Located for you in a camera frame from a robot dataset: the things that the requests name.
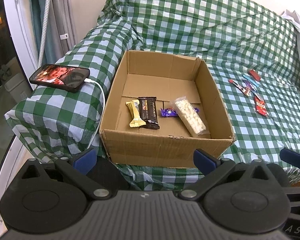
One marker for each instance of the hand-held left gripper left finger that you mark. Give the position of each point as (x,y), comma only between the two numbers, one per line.
(86,159)

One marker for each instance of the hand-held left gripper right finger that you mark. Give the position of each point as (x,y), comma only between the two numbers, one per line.
(202,159)

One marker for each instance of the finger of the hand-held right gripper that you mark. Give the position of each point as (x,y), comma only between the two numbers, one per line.
(290,156)
(277,175)

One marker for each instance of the cardboard box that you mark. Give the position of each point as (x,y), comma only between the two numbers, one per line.
(165,150)

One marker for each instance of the clear puffed rice bar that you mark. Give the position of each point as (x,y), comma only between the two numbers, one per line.
(190,117)

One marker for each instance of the red orange snack packet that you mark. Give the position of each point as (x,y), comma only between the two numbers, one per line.
(261,106)

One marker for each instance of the small purple candy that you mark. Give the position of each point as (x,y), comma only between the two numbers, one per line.
(168,112)

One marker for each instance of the pale yellow snack bar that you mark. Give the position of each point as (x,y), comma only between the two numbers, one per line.
(135,115)

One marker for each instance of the dark brown chocolate bar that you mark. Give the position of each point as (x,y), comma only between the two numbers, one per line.
(148,112)

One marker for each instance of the purple and white packet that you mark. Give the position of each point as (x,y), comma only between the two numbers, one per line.
(251,87)

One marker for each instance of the long thin red bar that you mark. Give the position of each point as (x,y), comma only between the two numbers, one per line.
(238,85)

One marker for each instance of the light blue strip packet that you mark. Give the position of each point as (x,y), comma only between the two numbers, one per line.
(250,79)

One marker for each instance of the small red snack packet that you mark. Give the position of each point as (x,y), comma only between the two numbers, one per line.
(254,75)

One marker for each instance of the black smartphone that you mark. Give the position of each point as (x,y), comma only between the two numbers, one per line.
(60,77)

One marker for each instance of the white bin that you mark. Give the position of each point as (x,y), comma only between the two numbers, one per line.
(16,85)

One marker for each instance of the white plastic clip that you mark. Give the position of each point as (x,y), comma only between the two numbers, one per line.
(64,36)

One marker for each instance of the green checkered bed cover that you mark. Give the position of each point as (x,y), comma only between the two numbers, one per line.
(190,17)

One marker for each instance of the grey curtain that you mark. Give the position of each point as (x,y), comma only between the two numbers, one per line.
(62,5)

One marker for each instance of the teal curtain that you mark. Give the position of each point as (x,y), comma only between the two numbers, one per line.
(36,10)

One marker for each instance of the white door frame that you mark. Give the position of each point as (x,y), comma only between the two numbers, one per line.
(20,17)

